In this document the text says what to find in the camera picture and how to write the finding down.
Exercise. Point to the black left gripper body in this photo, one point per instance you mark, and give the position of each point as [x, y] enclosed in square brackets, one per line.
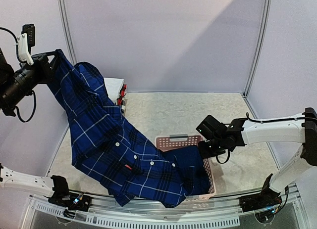
[45, 75]

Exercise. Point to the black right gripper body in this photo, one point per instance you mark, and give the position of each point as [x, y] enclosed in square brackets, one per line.
[206, 153]

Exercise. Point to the pink plastic laundry basket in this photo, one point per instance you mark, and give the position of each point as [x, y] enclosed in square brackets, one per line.
[171, 142]

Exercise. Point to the blue plaid flannel shirt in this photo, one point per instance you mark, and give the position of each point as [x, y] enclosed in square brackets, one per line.
[109, 149]

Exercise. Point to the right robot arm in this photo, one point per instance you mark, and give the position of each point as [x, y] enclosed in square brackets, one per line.
[301, 128]

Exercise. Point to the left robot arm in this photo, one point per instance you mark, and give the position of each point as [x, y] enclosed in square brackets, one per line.
[14, 86]

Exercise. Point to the white folded t-shirt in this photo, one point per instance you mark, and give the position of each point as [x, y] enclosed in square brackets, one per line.
[113, 88]

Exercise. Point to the red black plaid shirt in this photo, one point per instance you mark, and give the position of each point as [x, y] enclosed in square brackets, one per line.
[121, 102]

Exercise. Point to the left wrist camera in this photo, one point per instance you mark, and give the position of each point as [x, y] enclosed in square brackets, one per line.
[25, 41]

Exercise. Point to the left aluminium frame post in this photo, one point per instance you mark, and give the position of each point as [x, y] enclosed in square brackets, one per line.
[67, 31]

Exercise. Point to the aluminium frame post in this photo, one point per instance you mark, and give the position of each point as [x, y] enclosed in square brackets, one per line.
[259, 46]
[67, 31]

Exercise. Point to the aluminium front rail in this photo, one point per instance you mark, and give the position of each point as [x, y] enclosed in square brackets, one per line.
[220, 212]

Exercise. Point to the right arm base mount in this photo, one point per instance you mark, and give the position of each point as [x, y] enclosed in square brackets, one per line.
[266, 199]

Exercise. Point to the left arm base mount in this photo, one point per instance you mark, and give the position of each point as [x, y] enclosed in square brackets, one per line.
[72, 202]

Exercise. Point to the right aluminium frame post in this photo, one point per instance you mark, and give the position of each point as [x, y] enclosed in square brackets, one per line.
[259, 46]

